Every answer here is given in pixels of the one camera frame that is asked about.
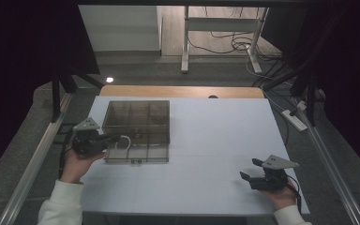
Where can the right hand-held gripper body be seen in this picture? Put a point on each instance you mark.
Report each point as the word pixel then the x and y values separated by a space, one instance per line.
pixel 272 181

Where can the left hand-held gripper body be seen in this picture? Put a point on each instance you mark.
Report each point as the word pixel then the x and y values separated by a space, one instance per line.
pixel 87 142

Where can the smoky transparent drawer box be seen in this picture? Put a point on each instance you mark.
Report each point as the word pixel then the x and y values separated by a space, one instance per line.
pixel 136 115

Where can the person's right hand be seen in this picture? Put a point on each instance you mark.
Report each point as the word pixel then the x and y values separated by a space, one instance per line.
pixel 282 198

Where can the person's left hand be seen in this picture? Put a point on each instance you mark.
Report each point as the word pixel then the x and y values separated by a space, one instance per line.
pixel 75 168

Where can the white power strip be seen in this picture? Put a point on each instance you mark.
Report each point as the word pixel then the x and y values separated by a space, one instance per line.
pixel 293 120

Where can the black metal stand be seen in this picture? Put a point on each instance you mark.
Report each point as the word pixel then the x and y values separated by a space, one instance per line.
pixel 309 93
pixel 56 97

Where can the small round white disc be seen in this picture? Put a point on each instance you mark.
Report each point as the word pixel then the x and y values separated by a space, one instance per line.
pixel 109 80

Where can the wooden table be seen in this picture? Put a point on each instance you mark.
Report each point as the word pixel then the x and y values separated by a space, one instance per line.
pixel 175 91

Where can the white cabinet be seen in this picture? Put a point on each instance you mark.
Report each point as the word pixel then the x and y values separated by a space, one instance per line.
pixel 118 28

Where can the dark curtain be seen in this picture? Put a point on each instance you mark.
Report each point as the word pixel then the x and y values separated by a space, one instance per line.
pixel 347 62
pixel 18 47

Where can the aluminium rail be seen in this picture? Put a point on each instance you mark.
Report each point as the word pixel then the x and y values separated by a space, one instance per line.
pixel 31 168
pixel 334 175

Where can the white metal desk frame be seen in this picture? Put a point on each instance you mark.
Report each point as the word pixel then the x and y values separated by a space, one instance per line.
pixel 186 40

